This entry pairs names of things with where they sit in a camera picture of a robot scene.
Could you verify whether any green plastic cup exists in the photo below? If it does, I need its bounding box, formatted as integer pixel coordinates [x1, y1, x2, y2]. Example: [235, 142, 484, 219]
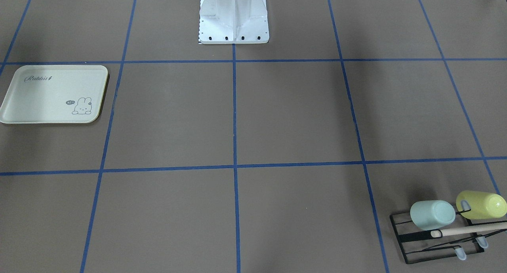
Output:
[410, 200, 456, 230]

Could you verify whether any cream rabbit tray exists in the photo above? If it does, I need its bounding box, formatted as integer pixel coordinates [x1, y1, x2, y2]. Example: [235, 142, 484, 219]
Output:
[0, 65, 109, 124]

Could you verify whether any yellow plastic cup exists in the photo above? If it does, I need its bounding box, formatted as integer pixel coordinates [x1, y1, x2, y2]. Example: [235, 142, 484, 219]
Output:
[455, 190, 507, 220]

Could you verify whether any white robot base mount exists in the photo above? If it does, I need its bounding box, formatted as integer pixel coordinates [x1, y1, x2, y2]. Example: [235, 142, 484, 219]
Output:
[198, 0, 270, 44]

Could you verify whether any black wire cup rack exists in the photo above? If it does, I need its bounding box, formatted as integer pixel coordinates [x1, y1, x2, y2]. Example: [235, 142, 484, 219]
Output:
[389, 210, 506, 264]

